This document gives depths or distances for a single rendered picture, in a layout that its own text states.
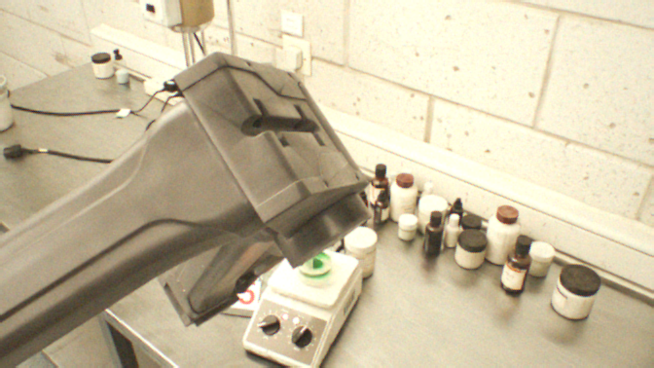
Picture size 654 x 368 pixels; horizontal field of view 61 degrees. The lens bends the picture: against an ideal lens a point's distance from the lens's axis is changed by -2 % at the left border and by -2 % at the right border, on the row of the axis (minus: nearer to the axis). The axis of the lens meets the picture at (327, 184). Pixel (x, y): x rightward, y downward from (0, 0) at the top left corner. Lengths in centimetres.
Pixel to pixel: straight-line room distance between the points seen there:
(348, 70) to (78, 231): 111
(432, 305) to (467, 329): 8
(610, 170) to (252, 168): 94
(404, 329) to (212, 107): 79
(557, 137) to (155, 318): 80
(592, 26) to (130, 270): 90
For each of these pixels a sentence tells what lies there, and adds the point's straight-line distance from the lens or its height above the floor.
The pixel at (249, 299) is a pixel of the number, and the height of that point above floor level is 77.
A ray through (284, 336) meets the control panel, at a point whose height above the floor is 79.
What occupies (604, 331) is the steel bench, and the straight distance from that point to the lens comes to 109.
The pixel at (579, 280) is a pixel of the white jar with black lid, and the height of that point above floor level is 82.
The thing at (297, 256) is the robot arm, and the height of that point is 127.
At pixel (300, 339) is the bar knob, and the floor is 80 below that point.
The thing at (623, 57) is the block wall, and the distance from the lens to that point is 104.
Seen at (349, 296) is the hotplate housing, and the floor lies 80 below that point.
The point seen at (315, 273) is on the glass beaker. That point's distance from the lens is 91.
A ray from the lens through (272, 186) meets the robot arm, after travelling 23.
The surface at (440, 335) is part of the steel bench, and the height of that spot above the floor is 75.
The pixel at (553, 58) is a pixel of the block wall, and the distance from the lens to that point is 108.
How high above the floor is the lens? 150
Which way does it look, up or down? 35 degrees down
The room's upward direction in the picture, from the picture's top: straight up
